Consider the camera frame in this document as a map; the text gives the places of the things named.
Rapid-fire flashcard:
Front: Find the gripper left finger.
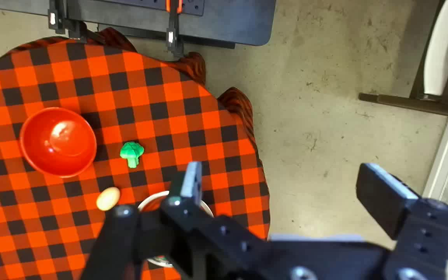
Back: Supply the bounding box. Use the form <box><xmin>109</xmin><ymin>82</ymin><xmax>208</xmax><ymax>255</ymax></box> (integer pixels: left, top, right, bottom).
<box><xmin>169</xmin><ymin>160</ymin><xmax>205</xmax><ymax>205</ymax></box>

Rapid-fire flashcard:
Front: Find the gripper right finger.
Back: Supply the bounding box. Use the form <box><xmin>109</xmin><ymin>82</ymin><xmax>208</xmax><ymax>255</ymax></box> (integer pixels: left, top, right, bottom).
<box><xmin>356</xmin><ymin>162</ymin><xmax>423</xmax><ymax>240</ymax></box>

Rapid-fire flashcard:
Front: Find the green toy broccoli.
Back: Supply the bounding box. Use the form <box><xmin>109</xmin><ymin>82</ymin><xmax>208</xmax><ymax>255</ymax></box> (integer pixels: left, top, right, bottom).
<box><xmin>118</xmin><ymin>140</ymin><xmax>146</xmax><ymax>170</ymax></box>

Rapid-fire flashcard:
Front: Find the shiny metal bowl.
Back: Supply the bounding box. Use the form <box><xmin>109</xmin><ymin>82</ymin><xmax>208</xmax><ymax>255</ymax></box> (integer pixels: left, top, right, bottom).
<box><xmin>137</xmin><ymin>190</ymin><xmax>216</xmax><ymax>269</ymax></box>

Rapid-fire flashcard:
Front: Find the empty orange plastic bowl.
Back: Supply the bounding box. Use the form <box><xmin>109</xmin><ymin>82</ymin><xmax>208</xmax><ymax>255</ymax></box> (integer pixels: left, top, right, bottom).
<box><xmin>18</xmin><ymin>106</ymin><xmax>99</xmax><ymax>179</ymax></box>

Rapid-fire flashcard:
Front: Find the white panel edge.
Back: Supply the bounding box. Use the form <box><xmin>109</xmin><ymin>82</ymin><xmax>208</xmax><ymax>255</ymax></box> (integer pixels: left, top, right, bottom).
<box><xmin>423</xmin><ymin>117</ymin><xmax>448</xmax><ymax>201</ymax></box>

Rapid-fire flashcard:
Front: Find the red black plaid tablecloth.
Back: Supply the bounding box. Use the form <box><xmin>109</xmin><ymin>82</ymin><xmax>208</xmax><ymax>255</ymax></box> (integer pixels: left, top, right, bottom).
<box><xmin>0</xmin><ymin>28</ymin><xmax>272</xmax><ymax>280</ymax></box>

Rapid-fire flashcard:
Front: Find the orange toy food piece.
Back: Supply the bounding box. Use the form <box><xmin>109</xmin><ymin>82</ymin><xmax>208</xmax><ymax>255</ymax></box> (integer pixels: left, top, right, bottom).
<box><xmin>95</xmin><ymin>185</ymin><xmax>123</xmax><ymax>213</ymax></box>

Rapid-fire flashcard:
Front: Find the black bar clamp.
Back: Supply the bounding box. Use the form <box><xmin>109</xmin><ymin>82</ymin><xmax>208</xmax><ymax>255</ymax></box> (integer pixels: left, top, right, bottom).
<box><xmin>46</xmin><ymin>0</ymin><xmax>88</xmax><ymax>40</ymax></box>
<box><xmin>163</xmin><ymin>0</ymin><xmax>186</xmax><ymax>59</ymax></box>

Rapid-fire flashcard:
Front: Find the gray robot mounting platform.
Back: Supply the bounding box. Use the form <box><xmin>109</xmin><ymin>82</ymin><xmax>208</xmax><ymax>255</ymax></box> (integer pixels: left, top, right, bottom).
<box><xmin>0</xmin><ymin>0</ymin><xmax>277</xmax><ymax>50</ymax></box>

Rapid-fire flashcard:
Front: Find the black power strip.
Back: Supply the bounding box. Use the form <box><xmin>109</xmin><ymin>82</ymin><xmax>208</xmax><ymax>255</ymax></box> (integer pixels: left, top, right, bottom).
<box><xmin>98</xmin><ymin>0</ymin><xmax>207</xmax><ymax>16</ymax></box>

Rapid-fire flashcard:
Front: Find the dark metal frame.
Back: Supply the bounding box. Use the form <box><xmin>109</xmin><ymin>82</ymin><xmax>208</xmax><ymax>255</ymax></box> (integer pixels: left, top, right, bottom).
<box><xmin>358</xmin><ymin>0</ymin><xmax>448</xmax><ymax>121</ymax></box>

